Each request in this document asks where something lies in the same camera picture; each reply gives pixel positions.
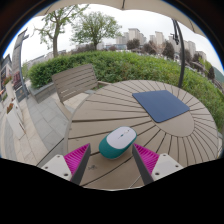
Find white planter box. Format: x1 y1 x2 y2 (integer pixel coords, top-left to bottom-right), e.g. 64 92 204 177
5 102 26 140

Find grey sign pillar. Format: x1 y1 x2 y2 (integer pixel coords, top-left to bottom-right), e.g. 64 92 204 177
11 28 31 103

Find distant apartment buildings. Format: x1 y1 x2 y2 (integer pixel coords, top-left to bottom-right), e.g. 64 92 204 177
114 28 208 62

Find beige umbrella canopy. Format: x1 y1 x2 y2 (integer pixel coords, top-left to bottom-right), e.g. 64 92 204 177
34 0 208 38

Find green hedge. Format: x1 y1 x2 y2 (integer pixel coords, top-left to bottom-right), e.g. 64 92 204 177
28 49 224 132

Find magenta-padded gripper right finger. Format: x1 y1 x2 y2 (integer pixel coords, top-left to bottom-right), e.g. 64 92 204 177
131 143 184 186

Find white and teal computer mouse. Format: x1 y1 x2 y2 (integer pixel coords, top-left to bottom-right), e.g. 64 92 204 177
98 125 138 160

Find dark blue mouse pad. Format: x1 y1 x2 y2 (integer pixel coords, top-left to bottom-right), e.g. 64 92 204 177
131 89 191 124

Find tall thin-leaved tree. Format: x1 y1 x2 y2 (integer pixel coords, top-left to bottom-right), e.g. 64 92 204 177
33 3 89 58

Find round leafy green tree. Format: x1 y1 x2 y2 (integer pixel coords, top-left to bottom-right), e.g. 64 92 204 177
70 11 123 51

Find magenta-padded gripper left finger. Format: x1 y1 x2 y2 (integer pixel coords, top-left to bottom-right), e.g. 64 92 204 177
40 143 92 186

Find slatted beige outdoor chair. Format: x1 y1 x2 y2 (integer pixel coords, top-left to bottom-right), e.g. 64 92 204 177
51 63 111 121

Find curved black umbrella pole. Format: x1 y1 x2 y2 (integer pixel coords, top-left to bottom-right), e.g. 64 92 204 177
171 18 186 89

